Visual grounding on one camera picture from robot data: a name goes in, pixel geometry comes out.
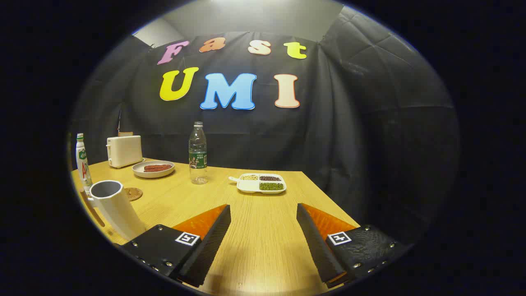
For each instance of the red meat slice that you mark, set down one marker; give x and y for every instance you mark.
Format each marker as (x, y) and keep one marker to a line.
(150, 168)
(166, 167)

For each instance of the white round plate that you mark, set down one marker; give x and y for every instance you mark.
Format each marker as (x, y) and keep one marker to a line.
(158, 175)

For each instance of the white divided dish with beans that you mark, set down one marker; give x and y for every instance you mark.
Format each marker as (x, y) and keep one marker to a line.
(248, 187)

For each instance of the black backdrop cloth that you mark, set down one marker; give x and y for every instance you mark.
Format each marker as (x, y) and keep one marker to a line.
(328, 135)

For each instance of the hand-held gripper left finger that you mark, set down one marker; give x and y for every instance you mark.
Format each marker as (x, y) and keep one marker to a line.
(209, 246)

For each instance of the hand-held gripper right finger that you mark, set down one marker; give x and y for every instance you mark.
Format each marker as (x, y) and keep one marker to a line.
(316, 246)

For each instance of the round cork coaster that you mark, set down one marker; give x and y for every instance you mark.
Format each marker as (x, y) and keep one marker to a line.
(135, 194)

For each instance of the wooden table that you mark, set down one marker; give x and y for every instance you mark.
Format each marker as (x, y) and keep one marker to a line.
(263, 230)

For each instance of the white juice bottle green label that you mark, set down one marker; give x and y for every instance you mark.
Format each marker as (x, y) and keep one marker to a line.
(83, 164)

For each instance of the white toaster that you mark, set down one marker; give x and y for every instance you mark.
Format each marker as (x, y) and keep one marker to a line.
(125, 151)

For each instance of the clear plastic water bottle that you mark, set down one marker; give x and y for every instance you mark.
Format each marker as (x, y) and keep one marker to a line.
(198, 160)

